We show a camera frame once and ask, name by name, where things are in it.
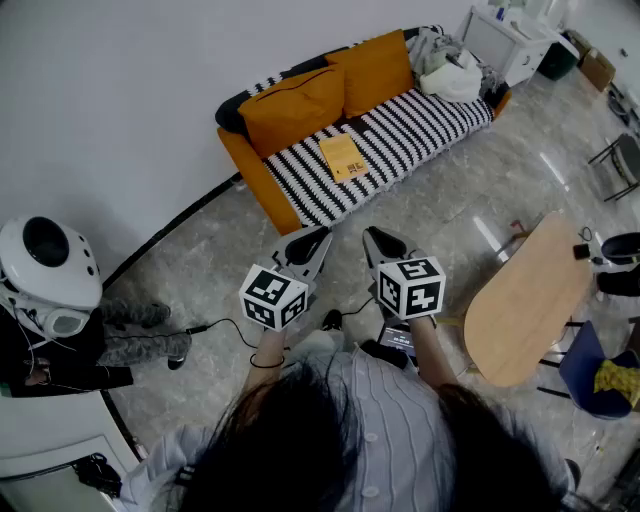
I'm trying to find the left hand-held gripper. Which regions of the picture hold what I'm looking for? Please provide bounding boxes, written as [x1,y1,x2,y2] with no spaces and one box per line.
[238,226,334,332]

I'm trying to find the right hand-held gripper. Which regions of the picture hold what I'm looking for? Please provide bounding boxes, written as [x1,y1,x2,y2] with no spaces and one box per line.
[362,226,447,329]

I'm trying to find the orange sofa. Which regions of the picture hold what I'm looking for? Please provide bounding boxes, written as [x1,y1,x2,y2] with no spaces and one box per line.
[214,24,514,236]

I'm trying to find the yellow book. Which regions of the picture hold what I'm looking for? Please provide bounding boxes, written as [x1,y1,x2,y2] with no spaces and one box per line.
[318,132,370,184]

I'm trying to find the person's right forearm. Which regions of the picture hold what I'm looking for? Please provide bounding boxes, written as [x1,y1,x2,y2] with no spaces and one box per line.
[409,314,461,391]

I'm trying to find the person's left forearm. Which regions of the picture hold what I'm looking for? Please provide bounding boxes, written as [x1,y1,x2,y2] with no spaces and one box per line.
[242,319,294,401]

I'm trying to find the oval wooden table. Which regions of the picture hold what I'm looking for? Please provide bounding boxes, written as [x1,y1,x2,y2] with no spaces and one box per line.
[463,210,593,389]

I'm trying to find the lit-screen phone at waist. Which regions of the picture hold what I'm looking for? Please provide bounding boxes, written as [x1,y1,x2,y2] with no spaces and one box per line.
[377,322,419,359]

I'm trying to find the black waist pouch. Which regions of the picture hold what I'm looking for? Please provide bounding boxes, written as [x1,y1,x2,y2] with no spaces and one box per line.
[359,339,401,369]

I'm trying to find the person's light jeans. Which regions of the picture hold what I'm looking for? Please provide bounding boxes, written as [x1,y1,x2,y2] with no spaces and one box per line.
[287,329,347,361]

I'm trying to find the black and white striped blanket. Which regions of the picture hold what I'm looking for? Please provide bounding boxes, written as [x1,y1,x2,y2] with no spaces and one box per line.
[242,24,496,229]

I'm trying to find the black wristband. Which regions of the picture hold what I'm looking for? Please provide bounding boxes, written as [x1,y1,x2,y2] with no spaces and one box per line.
[249,352,286,370]

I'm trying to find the orange cushion with black zipper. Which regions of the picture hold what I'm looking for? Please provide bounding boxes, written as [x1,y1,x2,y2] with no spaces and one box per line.
[237,63,347,160]

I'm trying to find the person's pale striped shirt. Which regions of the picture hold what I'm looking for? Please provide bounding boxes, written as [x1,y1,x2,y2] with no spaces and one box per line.
[119,349,576,512]

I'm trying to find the pale green cloth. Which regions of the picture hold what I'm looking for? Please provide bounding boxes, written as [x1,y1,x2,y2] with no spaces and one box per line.
[422,47,454,76]

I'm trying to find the blue chair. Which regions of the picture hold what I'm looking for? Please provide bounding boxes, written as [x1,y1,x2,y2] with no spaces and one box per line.
[537,319,640,420]

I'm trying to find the white cabinet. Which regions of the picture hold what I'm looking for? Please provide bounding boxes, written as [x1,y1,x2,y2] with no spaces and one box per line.
[457,4,556,86]

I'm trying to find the dark green bin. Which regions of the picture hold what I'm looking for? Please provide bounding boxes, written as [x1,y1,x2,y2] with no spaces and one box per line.
[537,39,581,81]

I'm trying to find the black chair with pale cushion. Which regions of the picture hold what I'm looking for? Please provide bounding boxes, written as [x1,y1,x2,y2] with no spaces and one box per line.
[588,132,640,202]

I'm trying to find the yellow checked cloth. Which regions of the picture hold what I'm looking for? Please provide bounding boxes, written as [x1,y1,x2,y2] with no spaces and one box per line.
[593,358,640,401]

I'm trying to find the white dome backpack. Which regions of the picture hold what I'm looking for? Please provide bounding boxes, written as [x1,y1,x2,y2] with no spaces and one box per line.
[0,215,104,341]

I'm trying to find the cardboard box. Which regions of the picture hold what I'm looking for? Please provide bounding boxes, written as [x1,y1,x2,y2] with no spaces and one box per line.
[579,47,617,94]

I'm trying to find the white curved counter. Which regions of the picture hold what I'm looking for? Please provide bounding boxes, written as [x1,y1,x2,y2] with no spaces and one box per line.
[0,389,149,512]

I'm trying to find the black cable with adapter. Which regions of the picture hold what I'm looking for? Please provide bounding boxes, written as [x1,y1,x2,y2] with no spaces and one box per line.
[139,318,261,351]

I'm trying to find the black cable bundle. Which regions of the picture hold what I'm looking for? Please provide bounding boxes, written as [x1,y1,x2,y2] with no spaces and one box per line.
[72,452,124,499]

